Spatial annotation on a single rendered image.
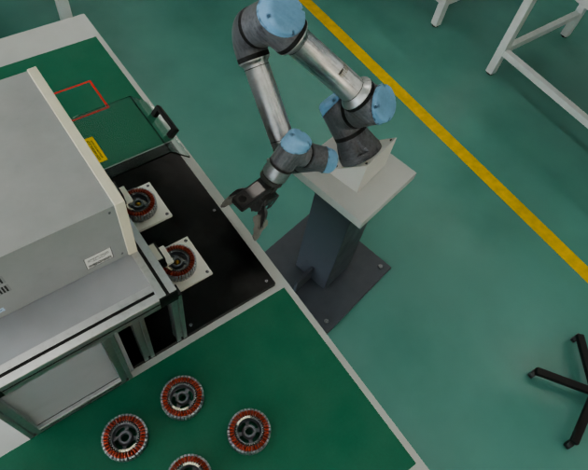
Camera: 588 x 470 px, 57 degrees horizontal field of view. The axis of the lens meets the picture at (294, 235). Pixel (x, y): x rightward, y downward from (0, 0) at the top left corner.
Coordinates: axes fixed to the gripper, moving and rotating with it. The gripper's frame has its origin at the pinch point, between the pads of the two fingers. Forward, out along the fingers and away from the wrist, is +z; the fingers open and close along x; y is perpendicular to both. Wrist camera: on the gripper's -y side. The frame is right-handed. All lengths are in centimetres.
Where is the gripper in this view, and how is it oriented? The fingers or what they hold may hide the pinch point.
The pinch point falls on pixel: (236, 225)
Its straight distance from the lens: 163.6
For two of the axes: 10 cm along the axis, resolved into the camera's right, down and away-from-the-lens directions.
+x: -7.0, -6.9, 1.6
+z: -5.2, 6.6, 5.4
